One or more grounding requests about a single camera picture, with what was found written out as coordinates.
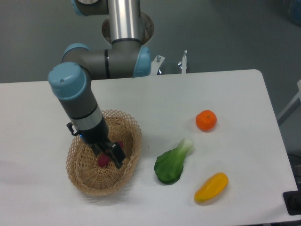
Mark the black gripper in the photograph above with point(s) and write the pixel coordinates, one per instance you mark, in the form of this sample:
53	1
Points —
94	130

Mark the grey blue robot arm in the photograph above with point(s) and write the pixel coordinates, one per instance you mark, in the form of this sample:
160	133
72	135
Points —
71	80

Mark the woven wicker basket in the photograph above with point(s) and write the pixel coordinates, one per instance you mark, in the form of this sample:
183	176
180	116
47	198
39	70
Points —
97	174

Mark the green bok choy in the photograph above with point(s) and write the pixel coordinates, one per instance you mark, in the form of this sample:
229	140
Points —
168	167

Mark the orange tangerine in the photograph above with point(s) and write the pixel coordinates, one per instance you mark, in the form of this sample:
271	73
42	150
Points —
206	120

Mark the yellow mango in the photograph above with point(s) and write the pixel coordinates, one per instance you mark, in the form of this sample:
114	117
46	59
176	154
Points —
211	188

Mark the white metal mounting frame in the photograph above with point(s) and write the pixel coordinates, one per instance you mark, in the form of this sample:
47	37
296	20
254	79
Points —
160	65

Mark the black cable port box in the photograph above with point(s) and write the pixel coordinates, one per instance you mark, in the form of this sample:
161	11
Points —
293	202

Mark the white table leg frame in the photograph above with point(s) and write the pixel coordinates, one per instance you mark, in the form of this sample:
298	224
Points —
293	104

